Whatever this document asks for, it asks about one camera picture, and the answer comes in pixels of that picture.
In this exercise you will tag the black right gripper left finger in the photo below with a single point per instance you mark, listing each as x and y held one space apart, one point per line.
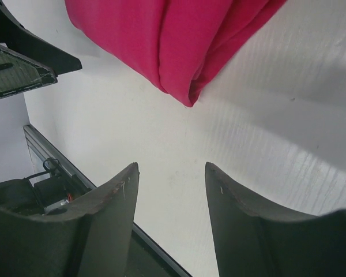
88 237

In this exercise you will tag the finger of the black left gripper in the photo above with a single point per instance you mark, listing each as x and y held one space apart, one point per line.
28 62

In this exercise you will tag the crimson pink t shirt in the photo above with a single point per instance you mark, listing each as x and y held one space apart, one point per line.
179 46

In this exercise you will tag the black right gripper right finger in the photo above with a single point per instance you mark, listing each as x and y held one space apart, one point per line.
254 236

